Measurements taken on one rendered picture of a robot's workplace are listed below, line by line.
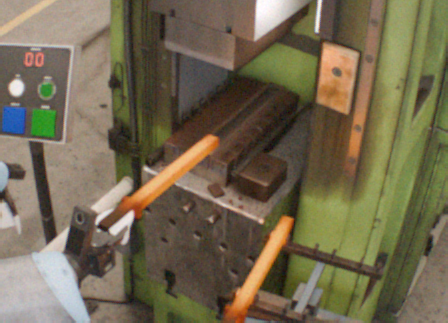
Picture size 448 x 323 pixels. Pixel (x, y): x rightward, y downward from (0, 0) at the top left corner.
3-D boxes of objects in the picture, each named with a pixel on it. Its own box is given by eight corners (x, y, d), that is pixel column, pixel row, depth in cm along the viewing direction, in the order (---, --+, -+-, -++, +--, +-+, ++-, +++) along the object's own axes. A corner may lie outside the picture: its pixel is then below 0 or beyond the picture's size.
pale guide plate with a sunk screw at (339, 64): (347, 115, 164) (356, 55, 154) (315, 102, 167) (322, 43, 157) (350, 111, 165) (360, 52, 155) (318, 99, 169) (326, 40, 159)
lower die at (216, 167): (225, 187, 182) (227, 162, 177) (163, 160, 190) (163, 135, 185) (297, 115, 211) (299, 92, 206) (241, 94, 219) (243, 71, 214)
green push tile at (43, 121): (53, 137, 186) (56, 111, 185) (30, 135, 186) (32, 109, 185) (55, 136, 188) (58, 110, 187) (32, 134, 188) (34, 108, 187)
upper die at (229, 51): (233, 71, 161) (235, 36, 155) (164, 48, 169) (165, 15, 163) (308, 14, 190) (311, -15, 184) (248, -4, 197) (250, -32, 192)
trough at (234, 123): (210, 159, 180) (211, 155, 179) (193, 152, 182) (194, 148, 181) (285, 91, 209) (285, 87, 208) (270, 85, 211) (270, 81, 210)
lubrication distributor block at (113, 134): (122, 163, 218) (120, 128, 210) (108, 156, 221) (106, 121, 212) (129, 157, 221) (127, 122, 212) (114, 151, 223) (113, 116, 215)
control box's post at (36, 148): (66, 314, 256) (28, 80, 191) (59, 309, 258) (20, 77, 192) (72, 308, 259) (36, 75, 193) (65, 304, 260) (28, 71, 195)
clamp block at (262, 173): (265, 204, 178) (267, 185, 174) (237, 192, 181) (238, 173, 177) (287, 180, 186) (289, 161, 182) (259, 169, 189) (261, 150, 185)
